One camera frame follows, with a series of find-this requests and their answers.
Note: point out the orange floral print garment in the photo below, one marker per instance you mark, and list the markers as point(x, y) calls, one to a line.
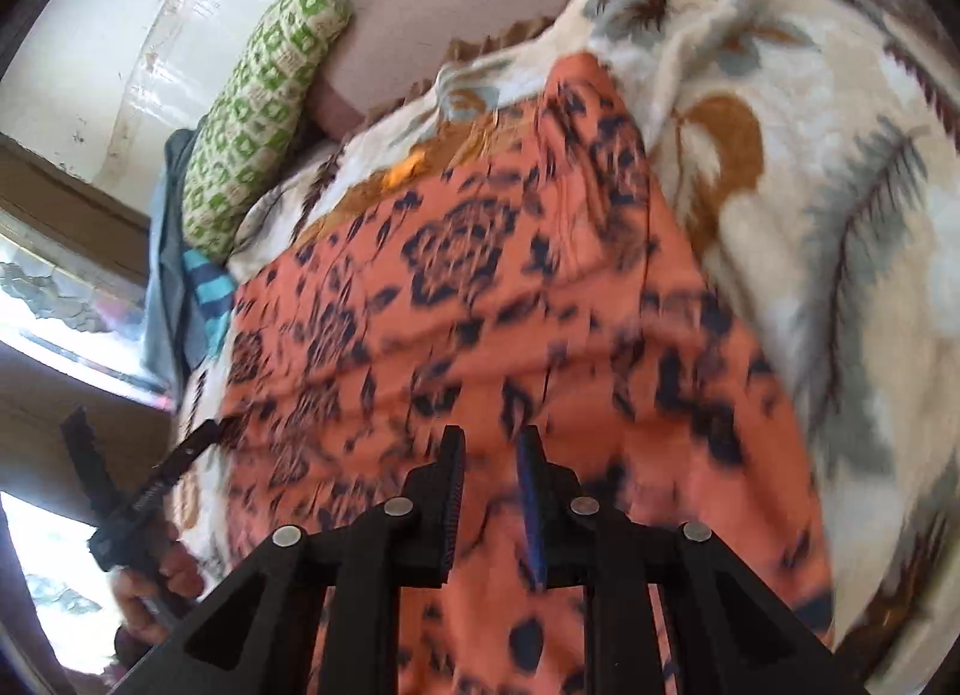
point(487, 365)

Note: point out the pink cushion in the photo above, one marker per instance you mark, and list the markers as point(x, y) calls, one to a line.
point(465, 12)

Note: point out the green patterned pillow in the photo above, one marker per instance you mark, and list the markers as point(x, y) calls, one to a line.
point(262, 102)

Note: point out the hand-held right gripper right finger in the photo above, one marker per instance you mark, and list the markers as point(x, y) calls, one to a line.
point(534, 507)

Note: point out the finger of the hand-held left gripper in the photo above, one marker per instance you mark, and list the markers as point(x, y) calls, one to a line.
point(84, 451)
point(187, 451)

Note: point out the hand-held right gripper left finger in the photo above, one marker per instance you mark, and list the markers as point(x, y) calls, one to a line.
point(452, 507)

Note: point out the cream floral fleece blanket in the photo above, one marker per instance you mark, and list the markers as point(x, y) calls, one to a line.
point(810, 177)

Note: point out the window frame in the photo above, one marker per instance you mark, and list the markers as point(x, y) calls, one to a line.
point(67, 237)

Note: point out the blue striped cloth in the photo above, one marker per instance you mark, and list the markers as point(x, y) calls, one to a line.
point(206, 297)

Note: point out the person's left hand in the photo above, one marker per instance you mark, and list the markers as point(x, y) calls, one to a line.
point(154, 594)

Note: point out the grey blue cloth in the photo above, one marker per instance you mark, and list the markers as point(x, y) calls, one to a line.
point(169, 260)

